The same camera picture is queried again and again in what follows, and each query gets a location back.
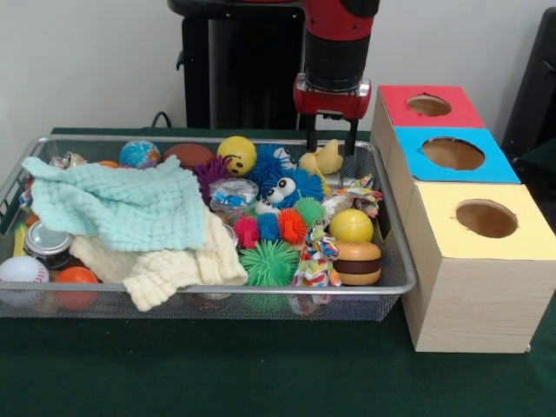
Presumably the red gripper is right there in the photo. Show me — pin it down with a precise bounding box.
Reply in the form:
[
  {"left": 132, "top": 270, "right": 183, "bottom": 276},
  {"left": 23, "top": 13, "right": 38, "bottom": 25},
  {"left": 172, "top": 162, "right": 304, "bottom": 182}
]
[{"left": 293, "top": 73, "right": 373, "bottom": 156}]

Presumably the yellow duck toy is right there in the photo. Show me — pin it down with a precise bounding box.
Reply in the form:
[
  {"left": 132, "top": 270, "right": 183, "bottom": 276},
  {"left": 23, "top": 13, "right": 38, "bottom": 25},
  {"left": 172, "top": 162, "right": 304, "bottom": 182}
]
[{"left": 298, "top": 138, "right": 344, "bottom": 177}]

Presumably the clear mesh bin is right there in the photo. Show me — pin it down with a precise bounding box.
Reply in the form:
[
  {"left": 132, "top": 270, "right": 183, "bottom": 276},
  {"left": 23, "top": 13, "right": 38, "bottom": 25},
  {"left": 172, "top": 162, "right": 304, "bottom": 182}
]
[{"left": 0, "top": 134, "right": 418, "bottom": 322}]

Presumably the wooden box with three holes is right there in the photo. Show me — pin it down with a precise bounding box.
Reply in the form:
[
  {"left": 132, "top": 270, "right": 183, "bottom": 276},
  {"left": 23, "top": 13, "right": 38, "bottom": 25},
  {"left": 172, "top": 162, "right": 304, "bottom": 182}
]
[{"left": 370, "top": 84, "right": 556, "bottom": 354}]

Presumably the blue spiky monster toy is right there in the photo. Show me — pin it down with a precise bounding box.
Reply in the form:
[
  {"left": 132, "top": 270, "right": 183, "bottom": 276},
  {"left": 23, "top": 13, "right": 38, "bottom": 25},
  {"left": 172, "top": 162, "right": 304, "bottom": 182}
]
[{"left": 259, "top": 167, "right": 326, "bottom": 210}]

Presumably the yellow tennis ball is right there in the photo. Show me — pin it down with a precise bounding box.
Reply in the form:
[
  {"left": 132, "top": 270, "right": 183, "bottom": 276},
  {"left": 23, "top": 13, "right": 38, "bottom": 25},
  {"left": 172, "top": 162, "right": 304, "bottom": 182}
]
[{"left": 328, "top": 208, "right": 374, "bottom": 243}]

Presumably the yellow smiley ball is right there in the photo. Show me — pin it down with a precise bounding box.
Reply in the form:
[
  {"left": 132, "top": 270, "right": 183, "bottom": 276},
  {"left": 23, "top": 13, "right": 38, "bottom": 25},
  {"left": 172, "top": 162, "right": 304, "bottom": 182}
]
[{"left": 215, "top": 136, "right": 258, "bottom": 177}]

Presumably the toy hamburger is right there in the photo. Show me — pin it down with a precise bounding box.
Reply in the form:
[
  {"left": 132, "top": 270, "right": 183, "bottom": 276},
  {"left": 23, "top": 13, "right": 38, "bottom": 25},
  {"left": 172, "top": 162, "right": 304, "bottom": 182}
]
[{"left": 332, "top": 240, "right": 382, "bottom": 287}]

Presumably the green spiky ball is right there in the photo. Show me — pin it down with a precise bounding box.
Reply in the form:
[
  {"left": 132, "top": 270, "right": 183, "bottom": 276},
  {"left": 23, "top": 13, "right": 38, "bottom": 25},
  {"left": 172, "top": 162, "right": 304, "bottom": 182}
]
[{"left": 238, "top": 241, "right": 301, "bottom": 288}]

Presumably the globe print ball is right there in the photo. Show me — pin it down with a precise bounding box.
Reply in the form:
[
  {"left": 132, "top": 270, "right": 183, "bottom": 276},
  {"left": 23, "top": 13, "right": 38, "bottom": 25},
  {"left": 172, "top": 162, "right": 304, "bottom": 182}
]
[{"left": 118, "top": 139, "right": 162, "bottom": 169}]

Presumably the cream waffle cloth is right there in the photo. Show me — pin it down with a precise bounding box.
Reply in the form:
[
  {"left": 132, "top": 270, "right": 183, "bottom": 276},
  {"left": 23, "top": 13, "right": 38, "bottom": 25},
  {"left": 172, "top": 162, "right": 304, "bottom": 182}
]
[{"left": 69, "top": 212, "right": 249, "bottom": 313}]

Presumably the black chair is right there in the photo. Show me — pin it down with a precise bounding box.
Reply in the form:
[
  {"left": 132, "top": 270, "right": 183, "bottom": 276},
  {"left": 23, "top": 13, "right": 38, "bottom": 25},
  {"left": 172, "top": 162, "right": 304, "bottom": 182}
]
[{"left": 501, "top": 6, "right": 556, "bottom": 164}]

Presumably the mint green cloth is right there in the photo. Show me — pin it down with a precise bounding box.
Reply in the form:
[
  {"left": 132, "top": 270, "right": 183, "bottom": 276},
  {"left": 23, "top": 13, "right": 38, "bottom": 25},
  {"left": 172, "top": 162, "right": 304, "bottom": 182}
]
[{"left": 20, "top": 155, "right": 208, "bottom": 253}]

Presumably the dark green table cloth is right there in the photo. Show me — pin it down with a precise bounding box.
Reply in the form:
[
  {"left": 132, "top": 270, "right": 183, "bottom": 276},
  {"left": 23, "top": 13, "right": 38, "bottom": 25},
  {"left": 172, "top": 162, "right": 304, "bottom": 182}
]
[{"left": 0, "top": 126, "right": 556, "bottom": 417}]

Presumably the orange ball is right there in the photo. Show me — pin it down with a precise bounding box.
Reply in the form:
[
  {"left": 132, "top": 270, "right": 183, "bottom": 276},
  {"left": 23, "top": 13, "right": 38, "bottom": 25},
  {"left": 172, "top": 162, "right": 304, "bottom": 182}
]
[{"left": 54, "top": 266, "right": 100, "bottom": 312}]

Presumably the white baseball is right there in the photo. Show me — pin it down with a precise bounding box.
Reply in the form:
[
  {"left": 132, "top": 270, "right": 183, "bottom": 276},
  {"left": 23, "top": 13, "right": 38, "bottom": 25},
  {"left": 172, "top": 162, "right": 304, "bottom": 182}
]
[{"left": 0, "top": 255, "right": 50, "bottom": 308}]

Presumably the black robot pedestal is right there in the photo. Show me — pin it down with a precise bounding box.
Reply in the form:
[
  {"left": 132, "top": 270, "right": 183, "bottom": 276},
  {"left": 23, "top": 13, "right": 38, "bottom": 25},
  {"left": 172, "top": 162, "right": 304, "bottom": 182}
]
[{"left": 167, "top": 0, "right": 331, "bottom": 130}]

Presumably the black looped cable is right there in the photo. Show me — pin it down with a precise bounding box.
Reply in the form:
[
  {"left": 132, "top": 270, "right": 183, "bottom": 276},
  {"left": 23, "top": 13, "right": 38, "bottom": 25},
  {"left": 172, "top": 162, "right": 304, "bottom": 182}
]
[{"left": 149, "top": 111, "right": 175, "bottom": 129}]

